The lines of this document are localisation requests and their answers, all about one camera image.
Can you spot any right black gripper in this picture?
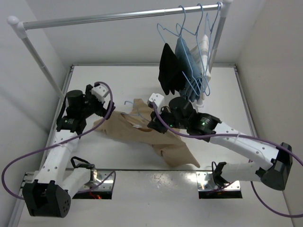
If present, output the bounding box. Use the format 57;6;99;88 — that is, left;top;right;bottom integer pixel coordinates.
148;104;188;134

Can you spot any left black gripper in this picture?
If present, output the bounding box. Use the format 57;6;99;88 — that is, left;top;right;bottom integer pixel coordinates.
79;85;115;119

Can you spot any light blue wire hanger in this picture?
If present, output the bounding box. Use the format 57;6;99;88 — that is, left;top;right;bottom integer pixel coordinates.
121;101;149;122

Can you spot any beige t shirt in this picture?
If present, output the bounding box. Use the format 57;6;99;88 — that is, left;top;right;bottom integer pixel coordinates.
93;98;200;168

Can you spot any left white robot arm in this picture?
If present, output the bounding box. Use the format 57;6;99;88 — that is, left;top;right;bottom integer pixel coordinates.
22;82;115;218

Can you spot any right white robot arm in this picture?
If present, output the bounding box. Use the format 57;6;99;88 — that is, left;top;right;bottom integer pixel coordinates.
147;93;293;191

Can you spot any blue hanger with white garment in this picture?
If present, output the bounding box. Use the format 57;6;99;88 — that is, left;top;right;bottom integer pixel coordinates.
202;2;221;96

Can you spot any blue hanger with black garment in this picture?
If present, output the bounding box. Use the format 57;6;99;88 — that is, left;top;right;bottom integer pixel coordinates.
157;23;187;79

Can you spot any blue hanger with denim garment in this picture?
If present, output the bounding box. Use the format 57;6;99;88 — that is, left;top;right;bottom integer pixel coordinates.
175;4;206;95

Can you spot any blue denim hanging garment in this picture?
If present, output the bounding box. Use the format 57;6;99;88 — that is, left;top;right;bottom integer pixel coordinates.
175;37;203;102

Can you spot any black hanging garment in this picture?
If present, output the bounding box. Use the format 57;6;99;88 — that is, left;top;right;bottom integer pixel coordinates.
158;43;185;95

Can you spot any white hanging garment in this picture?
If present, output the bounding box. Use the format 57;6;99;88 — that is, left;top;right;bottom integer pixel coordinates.
190;35;211;105

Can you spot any white and silver clothes rack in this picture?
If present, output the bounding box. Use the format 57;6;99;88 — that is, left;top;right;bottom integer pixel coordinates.
7;0;233;101

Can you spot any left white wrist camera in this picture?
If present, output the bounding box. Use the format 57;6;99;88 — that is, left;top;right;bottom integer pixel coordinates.
91;85;109;103

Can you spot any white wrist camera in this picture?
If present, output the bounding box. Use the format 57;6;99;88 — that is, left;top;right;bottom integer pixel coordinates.
147;93;165;109
91;85;109;103

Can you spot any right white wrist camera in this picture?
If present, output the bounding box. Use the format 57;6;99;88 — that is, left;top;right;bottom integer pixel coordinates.
147;93;165;109

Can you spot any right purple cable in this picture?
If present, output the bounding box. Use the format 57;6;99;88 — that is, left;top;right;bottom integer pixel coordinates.
151;101;303;218

